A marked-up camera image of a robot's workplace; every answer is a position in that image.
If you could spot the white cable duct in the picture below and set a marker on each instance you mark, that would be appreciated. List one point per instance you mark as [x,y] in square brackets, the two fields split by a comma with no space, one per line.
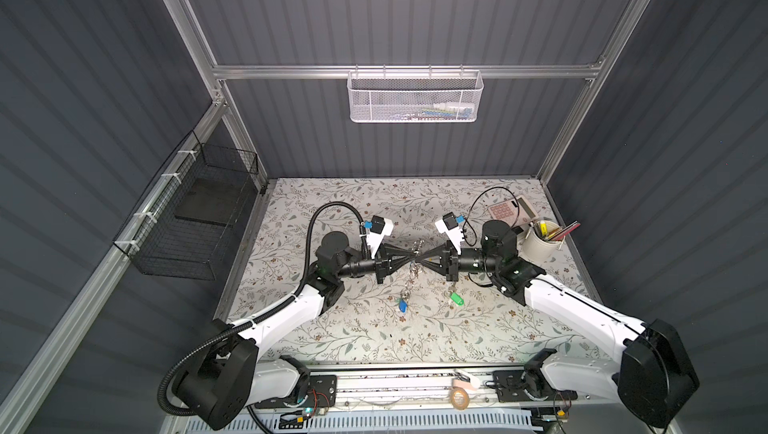
[497,420]

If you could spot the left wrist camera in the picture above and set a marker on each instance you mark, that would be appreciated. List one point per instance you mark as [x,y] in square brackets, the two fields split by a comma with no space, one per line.
[377,228]

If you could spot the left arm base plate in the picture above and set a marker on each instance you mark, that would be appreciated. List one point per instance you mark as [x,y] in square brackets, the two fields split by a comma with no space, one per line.
[320,391]

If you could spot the white wire mesh basket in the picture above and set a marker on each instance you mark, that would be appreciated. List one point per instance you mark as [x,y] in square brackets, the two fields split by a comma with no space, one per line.
[414,96]

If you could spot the pink calculator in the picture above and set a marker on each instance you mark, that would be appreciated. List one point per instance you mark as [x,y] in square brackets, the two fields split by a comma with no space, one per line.
[517,212]

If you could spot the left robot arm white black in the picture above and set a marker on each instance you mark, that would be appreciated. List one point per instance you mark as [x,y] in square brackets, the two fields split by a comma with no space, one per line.
[226,373]

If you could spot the keyring bunch with grey strap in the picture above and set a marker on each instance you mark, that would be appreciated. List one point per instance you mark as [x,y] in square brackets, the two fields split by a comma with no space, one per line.
[413,270]

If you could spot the black wire basket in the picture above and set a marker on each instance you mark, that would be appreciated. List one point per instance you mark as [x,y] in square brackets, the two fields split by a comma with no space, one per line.
[193,227]

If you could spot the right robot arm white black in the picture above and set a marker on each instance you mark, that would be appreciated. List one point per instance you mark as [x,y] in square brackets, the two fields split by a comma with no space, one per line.
[648,369]

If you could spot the key with green tag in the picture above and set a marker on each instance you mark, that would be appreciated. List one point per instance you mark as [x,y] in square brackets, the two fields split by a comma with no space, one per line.
[454,295]

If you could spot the white pen cup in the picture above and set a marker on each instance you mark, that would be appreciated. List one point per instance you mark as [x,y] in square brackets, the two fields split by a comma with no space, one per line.
[537,246]

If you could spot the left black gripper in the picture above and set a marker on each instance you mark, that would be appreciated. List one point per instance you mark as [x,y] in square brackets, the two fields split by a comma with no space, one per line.
[384,264]

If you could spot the pink pen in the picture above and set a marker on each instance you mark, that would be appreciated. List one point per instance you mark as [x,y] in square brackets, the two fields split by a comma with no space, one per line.
[562,233]

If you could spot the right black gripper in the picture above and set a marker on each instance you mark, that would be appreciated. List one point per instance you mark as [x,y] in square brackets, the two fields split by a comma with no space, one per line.
[445,250]

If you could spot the tape roll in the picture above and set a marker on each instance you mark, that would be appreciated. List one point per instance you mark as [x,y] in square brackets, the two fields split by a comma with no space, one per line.
[459,398]

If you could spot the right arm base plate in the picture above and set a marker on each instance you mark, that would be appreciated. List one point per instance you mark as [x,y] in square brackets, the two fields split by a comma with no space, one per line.
[510,387]

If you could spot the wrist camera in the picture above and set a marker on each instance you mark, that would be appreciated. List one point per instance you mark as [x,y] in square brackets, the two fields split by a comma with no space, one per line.
[377,228]
[451,225]

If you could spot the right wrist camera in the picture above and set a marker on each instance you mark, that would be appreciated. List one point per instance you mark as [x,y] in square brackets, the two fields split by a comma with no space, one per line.
[451,225]

